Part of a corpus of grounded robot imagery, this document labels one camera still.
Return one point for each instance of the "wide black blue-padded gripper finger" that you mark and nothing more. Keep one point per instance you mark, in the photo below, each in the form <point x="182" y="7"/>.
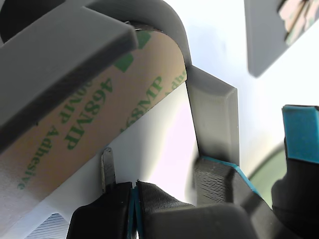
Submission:
<point x="211" y="181"/>
<point x="301" y="132"/>

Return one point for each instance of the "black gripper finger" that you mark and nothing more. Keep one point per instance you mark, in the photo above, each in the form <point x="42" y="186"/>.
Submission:
<point x="189" y="221"/>

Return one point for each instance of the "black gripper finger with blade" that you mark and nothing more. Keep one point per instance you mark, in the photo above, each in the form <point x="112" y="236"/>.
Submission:
<point x="99" y="219"/>

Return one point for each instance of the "black wide-finger gripper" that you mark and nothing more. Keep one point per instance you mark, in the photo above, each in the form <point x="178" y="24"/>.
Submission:
<point x="294" y="224"/>

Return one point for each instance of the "tan adhesive liner film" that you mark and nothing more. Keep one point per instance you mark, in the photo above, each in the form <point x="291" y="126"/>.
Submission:
<point x="99" y="112"/>

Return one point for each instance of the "pile of peeled film pieces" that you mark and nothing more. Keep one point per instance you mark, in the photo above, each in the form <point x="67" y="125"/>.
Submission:
<point x="296" y="22"/>

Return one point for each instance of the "pale green round object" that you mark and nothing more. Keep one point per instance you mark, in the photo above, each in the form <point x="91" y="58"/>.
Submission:
<point x="261" y="176"/>

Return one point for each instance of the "dark grey tray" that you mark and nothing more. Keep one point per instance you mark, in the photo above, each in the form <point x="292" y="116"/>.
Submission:
<point x="264" y="37"/>

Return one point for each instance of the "grey printed fixture with legs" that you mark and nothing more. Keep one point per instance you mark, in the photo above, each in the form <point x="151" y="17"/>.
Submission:
<point x="62" y="49"/>

